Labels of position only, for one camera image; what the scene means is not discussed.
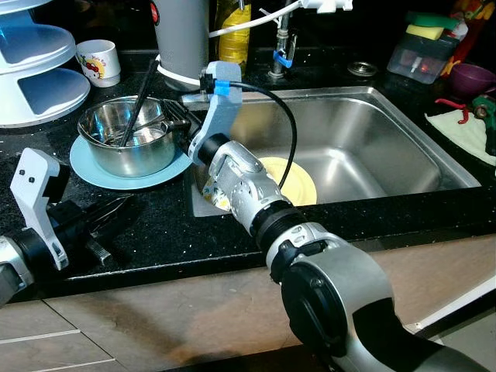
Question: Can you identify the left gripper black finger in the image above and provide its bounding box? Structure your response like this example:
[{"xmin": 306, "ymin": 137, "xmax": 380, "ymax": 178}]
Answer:
[
  {"xmin": 87, "ymin": 194, "xmax": 135, "ymax": 222},
  {"xmin": 91, "ymin": 209, "xmax": 129, "ymax": 238}
]

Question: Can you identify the stainless steel pot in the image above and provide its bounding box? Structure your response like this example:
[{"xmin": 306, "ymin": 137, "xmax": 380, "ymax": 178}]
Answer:
[{"xmin": 77, "ymin": 95, "xmax": 192, "ymax": 178}]

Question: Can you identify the steel utensil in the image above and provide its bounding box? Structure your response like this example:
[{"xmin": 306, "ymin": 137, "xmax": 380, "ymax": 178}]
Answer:
[{"xmin": 99, "ymin": 116, "xmax": 170, "ymax": 146}]

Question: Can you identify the black long utensil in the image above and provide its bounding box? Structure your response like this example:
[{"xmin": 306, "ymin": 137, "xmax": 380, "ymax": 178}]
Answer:
[{"xmin": 120, "ymin": 57, "xmax": 161, "ymax": 148}]

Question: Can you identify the light blue round plate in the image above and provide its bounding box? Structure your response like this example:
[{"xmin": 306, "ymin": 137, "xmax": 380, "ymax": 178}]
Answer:
[{"xmin": 69, "ymin": 135, "xmax": 195, "ymax": 191}]

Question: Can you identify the grey kettle with white base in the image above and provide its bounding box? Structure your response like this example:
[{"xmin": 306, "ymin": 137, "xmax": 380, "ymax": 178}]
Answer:
[{"xmin": 151, "ymin": 0, "xmax": 212, "ymax": 91}]

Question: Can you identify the yellow cooking oil bottle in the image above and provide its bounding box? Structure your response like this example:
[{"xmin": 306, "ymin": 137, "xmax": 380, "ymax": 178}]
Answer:
[{"xmin": 215, "ymin": 0, "xmax": 252, "ymax": 76}]

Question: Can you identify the white printed mug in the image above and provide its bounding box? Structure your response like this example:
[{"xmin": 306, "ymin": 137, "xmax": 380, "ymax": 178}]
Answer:
[{"xmin": 76, "ymin": 40, "xmax": 122, "ymax": 88}]

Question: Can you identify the blue tape wrap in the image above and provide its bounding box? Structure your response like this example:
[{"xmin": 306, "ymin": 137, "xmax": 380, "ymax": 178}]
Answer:
[{"xmin": 274, "ymin": 51, "xmax": 295, "ymax": 69}]

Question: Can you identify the pale green cloth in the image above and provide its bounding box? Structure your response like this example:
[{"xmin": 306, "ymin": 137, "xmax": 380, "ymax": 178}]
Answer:
[{"xmin": 425, "ymin": 108, "xmax": 496, "ymax": 166}]

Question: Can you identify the yellow round plate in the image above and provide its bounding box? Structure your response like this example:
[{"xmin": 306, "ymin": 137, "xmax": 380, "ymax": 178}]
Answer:
[{"xmin": 254, "ymin": 157, "xmax": 319, "ymax": 208}]

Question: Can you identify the metal sink faucet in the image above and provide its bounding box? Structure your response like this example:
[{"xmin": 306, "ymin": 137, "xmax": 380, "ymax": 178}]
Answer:
[{"xmin": 267, "ymin": 0, "xmax": 301, "ymax": 80}]

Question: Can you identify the white blue tiered rack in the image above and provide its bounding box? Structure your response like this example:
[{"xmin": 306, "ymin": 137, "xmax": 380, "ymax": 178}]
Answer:
[{"xmin": 0, "ymin": 0, "xmax": 91, "ymax": 129}]

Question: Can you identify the purple cup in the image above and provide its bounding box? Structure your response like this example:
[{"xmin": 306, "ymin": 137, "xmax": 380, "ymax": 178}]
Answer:
[{"xmin": 448, "ymin": 63, "xmax": 496, "ymax": 98}]

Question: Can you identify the stainless steel sink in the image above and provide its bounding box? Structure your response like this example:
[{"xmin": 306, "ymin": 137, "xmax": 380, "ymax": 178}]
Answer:
[{"xmin": 184, "ymin": 85, "xmax": 483, "ymax": 219}]

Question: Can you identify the round metal lid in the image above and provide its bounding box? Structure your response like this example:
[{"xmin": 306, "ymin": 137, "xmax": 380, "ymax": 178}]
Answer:
[{"xmin": 347, "ymin": 60, "xmax": 379, "ymax": 78}]

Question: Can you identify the colourful snack packet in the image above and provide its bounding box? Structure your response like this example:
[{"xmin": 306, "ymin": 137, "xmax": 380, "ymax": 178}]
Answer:
[{"xmin": 446, "ymin": 0, "xmax": 496, "ymax": 67}]

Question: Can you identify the clear plastic container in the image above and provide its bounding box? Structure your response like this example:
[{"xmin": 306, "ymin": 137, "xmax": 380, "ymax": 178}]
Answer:
[{"xmin": 387, "ymin": 31, "xmax": 458, "ymax": 84}]

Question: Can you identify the yellow sponge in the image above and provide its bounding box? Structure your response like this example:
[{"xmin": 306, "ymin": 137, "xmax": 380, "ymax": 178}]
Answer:
[{"xmin": 405, "ymin": 25, "xmax": 445, "ymax": 42}]

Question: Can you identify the green sponge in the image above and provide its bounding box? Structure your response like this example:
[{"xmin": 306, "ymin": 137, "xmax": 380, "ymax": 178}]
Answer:
[{"xmin": 406, "ymin": 11, "xmax": 460, "ymax": 30}]

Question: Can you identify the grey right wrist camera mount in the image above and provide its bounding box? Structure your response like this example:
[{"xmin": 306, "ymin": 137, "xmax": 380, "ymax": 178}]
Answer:
[{"xmin": 188, "ymin": 60, "xmax": 243, "ymax": 165}]

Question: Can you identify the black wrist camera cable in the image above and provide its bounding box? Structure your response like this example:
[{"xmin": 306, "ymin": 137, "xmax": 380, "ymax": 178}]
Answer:
[{"xmin": 225, "ymin": 81, "xmax": 300, "ymax": 191}]

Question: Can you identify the white power cable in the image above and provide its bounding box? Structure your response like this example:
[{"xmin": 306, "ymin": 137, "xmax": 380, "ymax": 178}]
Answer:
[{"xmin": 209, "ymin": 0, "xmax": 305, "ymax": 40}]

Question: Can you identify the green handled tool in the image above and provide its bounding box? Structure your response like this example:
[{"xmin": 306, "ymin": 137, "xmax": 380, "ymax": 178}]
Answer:
[{"xmin": 470, "ymin": 95, "xmax": 496, "ymax": 153}]

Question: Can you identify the red handled tool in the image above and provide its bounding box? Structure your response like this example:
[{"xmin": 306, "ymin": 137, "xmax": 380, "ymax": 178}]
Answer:
[{"xmin": 434, "ymin": 96, "xmax": 475, "ymax": 125}]

